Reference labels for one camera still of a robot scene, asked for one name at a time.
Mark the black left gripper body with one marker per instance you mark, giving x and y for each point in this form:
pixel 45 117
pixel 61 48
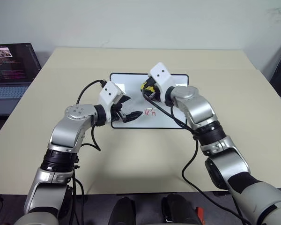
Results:
pixel 116 110

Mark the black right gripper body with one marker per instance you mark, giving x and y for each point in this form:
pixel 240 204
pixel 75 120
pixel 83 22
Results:
pixel 155 90

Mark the yellow and black eraser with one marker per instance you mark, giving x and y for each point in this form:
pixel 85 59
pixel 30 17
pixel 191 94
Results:
pixel 147 86

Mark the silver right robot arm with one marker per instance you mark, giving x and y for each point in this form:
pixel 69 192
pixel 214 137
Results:
pixel 201 110

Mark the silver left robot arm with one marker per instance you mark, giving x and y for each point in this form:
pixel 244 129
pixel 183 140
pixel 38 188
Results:
pixel 68 131

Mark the dark rounded shape with red tab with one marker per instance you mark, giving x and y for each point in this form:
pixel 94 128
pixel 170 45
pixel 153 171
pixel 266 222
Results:
pixel 178 208

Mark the dark open laptop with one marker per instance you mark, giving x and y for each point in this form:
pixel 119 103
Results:
pixel 9 70

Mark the white whiteboard with black frame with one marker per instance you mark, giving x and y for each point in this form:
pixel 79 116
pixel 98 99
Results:
pixel 135 82

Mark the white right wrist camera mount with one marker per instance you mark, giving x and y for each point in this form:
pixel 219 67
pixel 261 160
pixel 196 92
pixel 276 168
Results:
pixel 161 77

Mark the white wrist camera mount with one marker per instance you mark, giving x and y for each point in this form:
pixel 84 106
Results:
pixel 108 93
pixel 161 77

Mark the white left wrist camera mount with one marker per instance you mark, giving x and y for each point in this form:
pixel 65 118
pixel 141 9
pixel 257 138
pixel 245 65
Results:
pixel 108 93

